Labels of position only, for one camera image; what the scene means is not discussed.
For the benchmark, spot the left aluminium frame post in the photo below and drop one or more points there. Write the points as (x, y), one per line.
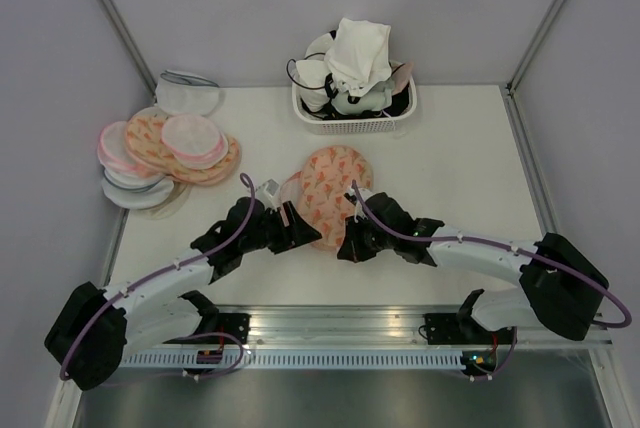
(122, 32)

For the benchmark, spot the white perforated plastic basket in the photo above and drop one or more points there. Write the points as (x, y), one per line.
(377, 124)

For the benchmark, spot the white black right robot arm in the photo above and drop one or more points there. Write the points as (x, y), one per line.
(551, 283)

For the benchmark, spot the peach tulip-print laundry bag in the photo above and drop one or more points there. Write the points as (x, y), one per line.
(318, 189)

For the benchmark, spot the pink-trimmed bag far left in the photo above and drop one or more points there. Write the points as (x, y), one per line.
(111, 149)

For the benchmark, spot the right aluminium frame post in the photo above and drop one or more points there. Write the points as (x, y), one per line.
(540, 35)

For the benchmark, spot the stacked peach tulip laundry bags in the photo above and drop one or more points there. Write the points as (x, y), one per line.
(144, 145)

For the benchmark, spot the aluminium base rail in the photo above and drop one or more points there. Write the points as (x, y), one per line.
(325, 323)

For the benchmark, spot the white grey-trimmed laundry bag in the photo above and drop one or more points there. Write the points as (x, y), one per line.
(135, 193)

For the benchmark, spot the aluminium frame post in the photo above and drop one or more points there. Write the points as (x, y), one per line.
(540, 35)
(122, 32)

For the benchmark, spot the clothes pile in basket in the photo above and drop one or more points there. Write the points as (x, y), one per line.
(347, 74)

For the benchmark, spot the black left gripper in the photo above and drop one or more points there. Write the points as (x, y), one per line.
(298, 231)

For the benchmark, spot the cream laundry bag bottom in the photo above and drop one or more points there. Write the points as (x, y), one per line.
(176, 200)

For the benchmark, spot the white pink-trimmed round laundry bag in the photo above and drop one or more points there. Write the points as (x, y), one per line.
(196, 142)

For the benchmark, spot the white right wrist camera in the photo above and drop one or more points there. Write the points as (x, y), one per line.
(356, 201)

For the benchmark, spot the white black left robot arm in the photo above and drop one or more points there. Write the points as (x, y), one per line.
(207, 260)

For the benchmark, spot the white mesh bag at wall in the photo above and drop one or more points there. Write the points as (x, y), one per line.
(179, 93)

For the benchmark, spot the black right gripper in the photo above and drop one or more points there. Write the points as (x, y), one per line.
(352, 248)

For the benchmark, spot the white slotted cable duct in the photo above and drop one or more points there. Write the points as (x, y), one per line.
(297, 359)

